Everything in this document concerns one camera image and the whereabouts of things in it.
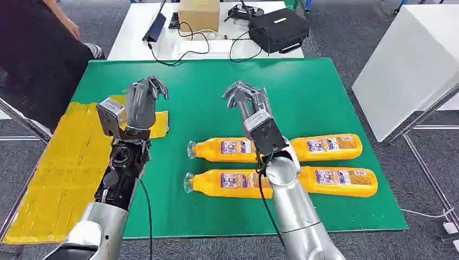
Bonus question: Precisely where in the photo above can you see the white side table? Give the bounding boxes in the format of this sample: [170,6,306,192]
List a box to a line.
[107,1,305,61]

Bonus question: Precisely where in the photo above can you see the orange drink bottle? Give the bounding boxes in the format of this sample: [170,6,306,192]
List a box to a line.
[183,168,276,199]
[290,133,364,163]
[187,137,260,164]
[297,166,379,199]

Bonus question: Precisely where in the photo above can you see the dark right wrist camera box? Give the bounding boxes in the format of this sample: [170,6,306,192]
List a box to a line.
[242,110,288,156]

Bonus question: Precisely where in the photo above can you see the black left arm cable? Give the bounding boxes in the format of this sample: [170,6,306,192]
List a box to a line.
[139,178,154,260]

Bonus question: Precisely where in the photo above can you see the person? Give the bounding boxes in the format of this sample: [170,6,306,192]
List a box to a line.
[0,0,106,134]

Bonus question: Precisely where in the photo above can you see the white floor power strip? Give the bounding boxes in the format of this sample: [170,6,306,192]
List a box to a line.
[442,221,459,252]

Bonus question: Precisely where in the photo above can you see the green table mat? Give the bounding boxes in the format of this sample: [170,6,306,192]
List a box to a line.
[71,58,409,240]

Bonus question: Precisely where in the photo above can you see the long looped black cable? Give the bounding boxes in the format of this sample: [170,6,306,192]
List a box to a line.
[145,22,212,68]

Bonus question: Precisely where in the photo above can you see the yellow plastic sheet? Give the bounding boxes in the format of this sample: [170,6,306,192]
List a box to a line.
[3,94,169,245]

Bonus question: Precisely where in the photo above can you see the brown cardboard box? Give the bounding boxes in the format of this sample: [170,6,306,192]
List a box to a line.
[178,0,220,34]

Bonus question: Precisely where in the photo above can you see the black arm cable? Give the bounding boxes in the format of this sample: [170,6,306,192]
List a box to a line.
[139,178,154,260]
[255,153,287,248]

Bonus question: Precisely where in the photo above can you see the black remote controller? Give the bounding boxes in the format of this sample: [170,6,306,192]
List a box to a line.
[224,0,265,27]

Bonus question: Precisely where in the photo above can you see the white cabinet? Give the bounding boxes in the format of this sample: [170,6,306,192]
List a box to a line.
[351,4,459,144]

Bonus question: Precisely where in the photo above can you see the black cable by case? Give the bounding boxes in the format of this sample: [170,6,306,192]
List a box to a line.
[229,26,271,64]

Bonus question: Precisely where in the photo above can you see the blue metal rack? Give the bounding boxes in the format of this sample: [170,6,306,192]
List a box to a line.
[304,0,410,15]

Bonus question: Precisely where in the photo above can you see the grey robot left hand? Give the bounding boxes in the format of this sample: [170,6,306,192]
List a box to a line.
[125,75,169,131]

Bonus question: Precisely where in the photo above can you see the person's hand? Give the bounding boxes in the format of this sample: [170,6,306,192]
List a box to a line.
[59,16,82,41]

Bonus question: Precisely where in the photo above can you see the white floor cable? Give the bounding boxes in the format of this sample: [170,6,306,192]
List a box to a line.
[399,207,455,220]

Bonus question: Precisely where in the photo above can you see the small black phone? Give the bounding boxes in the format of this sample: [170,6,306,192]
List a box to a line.
[168,11,181,30]

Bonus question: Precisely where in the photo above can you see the dark blue tablet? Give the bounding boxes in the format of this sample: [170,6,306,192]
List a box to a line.
[142,0,168,43]

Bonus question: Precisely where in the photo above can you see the black zipped carry case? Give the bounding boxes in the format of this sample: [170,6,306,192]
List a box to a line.
[247,8,311,55]

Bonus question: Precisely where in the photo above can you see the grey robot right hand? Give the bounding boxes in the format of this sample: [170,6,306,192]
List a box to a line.
[221,80,273,125]

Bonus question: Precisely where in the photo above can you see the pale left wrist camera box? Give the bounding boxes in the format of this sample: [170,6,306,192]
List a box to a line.
[95,97,128,139]

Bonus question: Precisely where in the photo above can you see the steel frame bar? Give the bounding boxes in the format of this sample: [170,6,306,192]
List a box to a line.
[0,97,53,144]

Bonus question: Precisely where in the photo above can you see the steel table frame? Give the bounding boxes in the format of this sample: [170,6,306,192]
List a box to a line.
[389,84,459,230]

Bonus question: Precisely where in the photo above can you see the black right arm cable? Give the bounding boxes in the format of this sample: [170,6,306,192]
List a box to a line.
[255,153,287,248]

